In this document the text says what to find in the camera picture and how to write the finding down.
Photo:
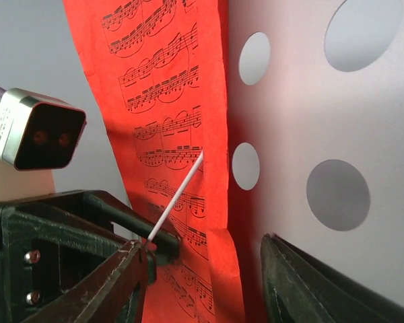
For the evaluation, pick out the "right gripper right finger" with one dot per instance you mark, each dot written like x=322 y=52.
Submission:
x=299 y=288

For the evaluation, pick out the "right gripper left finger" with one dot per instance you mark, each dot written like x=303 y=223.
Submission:
x=120 y=280

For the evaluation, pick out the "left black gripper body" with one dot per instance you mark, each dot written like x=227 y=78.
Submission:
x=44 y=252

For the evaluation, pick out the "red sheet music left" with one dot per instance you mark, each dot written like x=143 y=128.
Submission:
x=157 y=70

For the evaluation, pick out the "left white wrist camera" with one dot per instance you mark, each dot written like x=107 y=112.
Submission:
x=38 y=134

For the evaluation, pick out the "white tripod music stand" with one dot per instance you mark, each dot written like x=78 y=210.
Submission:
x=315 y=118

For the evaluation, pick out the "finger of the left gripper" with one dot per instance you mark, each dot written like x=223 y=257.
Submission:
x=102 y=209

